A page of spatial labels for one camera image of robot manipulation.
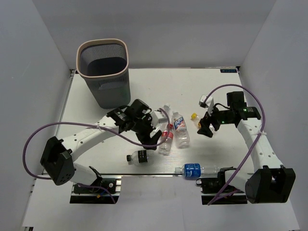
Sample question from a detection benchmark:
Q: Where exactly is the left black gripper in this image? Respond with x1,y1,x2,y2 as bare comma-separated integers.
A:
131,113,162,150

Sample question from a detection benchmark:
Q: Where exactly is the clear bottle red label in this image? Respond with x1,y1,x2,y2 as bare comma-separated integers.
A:
159,124,174,155

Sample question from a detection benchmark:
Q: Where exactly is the grey bin with beige rim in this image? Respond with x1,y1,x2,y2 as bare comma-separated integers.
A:
76,38,131,109

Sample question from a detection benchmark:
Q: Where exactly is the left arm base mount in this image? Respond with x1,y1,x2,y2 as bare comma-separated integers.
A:
70,175,121,205

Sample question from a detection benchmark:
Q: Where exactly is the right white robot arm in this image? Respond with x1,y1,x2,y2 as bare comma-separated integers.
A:
197,91,295,204

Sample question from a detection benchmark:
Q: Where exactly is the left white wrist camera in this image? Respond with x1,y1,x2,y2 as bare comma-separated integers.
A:
150,110,168,128

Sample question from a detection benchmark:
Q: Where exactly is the clear bottle blue white label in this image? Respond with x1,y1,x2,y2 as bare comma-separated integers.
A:
172,111,190,148

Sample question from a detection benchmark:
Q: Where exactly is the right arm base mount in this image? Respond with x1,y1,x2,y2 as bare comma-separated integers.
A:
196,167,248,205

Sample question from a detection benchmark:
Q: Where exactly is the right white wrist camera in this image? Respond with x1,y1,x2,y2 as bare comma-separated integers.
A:
199,95,214,115

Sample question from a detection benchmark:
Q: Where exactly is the clear bottle yellow label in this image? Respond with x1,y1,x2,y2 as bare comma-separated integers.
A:
191,113,215,133

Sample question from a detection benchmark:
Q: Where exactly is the clear bottle with white cap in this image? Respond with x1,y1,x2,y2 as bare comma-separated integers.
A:
152,103,170,135

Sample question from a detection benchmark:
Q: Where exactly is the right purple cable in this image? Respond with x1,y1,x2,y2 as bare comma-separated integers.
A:
206,83,267,206

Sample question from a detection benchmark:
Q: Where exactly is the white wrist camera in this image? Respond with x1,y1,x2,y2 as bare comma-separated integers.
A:
150,110,168,128
199,95,214,115

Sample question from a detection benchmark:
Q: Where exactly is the blue table corner label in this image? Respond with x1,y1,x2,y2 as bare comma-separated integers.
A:
220,69,237,73

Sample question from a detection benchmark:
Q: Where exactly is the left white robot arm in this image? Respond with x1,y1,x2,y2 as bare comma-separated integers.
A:
40,99,168,192

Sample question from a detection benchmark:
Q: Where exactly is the clear bottle black label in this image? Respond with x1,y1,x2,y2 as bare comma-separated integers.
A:
126,150,154,166

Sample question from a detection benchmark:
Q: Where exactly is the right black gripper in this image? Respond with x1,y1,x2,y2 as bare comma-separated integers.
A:
197,103,234,138

